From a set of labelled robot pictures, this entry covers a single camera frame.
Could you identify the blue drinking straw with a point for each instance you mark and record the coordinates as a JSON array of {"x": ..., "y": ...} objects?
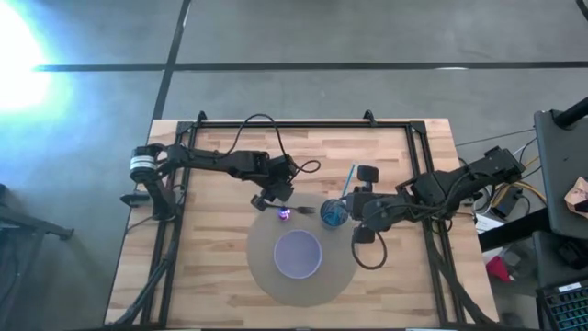
[{"x": 350, "y": 177}]

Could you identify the black crate with blue cells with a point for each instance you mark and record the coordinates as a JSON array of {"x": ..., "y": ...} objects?
[{"x": 567, "y": 308}]

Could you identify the red object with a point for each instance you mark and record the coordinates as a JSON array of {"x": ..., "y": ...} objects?
[{"x": 498, "y": 269}]

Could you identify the black floor stand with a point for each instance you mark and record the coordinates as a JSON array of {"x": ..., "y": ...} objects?
[{"x": 27, "y": 225}]

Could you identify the black fork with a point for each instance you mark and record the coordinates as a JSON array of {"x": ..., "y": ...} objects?
[{"x": 305, "y": 210}]

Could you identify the grey cart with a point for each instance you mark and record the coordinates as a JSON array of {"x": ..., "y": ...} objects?
[{"x": 565, "y": 184}]

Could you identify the black table frame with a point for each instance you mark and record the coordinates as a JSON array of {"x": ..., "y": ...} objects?
[{"x": 298, "y": 124}]

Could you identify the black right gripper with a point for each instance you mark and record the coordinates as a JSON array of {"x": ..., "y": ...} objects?
[{"x": 381, "y": 209}]

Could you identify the brown paper bag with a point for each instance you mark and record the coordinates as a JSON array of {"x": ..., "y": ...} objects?
[{"x": 576, "y": 195}]

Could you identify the black table edge bracket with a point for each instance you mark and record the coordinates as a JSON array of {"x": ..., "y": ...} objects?
[{"x": 133, "y": 199}]

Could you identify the black power box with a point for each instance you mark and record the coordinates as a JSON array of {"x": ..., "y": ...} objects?
[{"x": 507, "y": 202}]

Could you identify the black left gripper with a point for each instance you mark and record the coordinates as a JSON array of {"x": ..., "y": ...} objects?
[{"x": 280, "y": 179}]

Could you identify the blue translucent plastic cup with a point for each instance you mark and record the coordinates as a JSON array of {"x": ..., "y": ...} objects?
[{"x": 333, "y": 213}]

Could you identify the black pole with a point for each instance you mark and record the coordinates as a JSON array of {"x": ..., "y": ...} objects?
[{"x": 572, "y": 115}]

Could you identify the pale lavender bowl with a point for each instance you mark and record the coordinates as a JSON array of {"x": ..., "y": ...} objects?
[{"x": 297, "y": 255}]

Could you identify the black bag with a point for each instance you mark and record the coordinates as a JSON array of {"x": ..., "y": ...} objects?
[{"x": 574, "y": 255}]

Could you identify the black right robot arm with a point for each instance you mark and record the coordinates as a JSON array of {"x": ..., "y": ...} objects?
[{"x": 459, "y": 181}]

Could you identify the round grey placemat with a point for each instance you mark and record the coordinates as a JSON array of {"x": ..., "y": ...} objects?
[{"x": 335, "y": 271}]

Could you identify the white paper sheet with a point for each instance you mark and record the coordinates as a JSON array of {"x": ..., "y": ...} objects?
[{"x": 488, "y": 224}]

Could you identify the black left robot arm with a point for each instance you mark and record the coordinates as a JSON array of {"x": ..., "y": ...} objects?
[{"x": 206, "y": 161}]

